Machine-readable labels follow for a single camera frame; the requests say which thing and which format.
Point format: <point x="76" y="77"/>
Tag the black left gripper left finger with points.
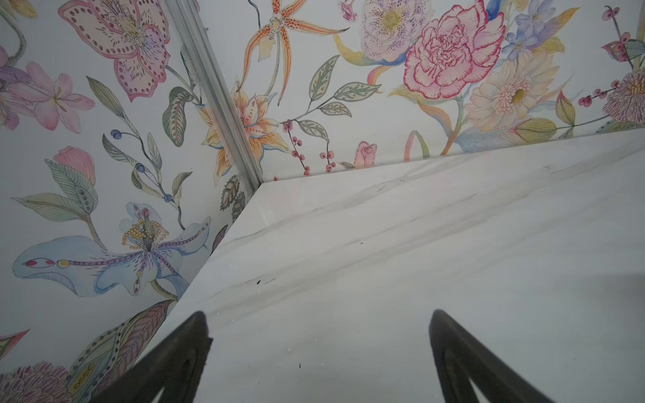
<point x="171" y="372"/>

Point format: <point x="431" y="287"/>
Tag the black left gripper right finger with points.
<point x="464" y="366"/>

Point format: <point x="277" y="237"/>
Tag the aluminium corner frame post left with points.
<point x="199" y="51"/>

